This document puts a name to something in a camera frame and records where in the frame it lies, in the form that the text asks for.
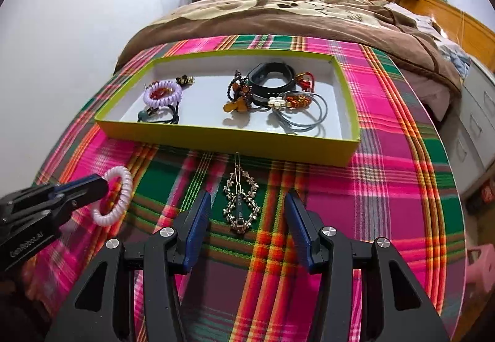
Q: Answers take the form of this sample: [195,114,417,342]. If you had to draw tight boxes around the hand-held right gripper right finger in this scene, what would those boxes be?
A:
[284,190,451,342]

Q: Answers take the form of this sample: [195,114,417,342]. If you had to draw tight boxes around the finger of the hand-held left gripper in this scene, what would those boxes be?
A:
[48,186,111,229]
[46,174,111,198]

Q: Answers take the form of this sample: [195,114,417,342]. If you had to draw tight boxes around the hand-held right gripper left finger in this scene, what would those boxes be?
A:
[44,191,213,342]

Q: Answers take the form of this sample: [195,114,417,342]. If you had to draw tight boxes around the gold floral hair clip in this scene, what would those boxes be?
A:
[222,152,261,235]

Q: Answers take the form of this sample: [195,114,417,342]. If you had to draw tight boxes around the pale pink spiral hair tie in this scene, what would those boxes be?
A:
[91,167,133,227]

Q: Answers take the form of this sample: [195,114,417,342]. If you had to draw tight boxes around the black hair tie teal bead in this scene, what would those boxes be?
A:
[136,102,182,125]

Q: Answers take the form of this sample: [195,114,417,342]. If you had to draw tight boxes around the yellow-green shallow cardboard box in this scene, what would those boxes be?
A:
[95,50,362,168]

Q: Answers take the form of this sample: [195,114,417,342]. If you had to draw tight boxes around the purple spiral hair tie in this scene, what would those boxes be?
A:
[143,80,183,108]

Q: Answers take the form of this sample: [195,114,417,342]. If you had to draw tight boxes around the dark bead bracelet amber pendant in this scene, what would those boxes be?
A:
[222,70,256,114]

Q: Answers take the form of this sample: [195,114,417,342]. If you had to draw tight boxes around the grey hair ties with flower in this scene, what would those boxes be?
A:
[267,91,329,134]

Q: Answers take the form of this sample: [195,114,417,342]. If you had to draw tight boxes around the black wristband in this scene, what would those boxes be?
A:
[245,61,296,99]

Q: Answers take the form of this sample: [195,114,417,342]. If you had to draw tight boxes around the pink green plaid tablecloth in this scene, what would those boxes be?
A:
[31,34,465,342]

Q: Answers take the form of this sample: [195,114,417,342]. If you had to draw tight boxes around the orange bead hair clip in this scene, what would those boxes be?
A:
[286,93,312,108]

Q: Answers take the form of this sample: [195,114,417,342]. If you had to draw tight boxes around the pink plastic stool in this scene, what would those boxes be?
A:
[464,243,495,288]

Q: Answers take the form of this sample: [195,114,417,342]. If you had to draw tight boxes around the red label soda bottle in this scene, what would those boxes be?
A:
[466,177,495,211]

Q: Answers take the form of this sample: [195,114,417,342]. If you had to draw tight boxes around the white drawer cabinet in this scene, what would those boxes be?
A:
[445,56,495,196]

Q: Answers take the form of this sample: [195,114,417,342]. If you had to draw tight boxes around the brown printed blanket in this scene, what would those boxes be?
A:
[116,0,463,95]

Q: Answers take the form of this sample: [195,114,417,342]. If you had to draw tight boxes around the blue crumpled clothes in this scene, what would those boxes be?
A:
[441,42,470,76]

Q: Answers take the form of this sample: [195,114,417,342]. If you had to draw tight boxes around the white pillow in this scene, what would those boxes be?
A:
[385,2,437,33]

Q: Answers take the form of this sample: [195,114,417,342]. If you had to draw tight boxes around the wooden headboard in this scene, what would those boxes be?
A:
[398,0,495,76]

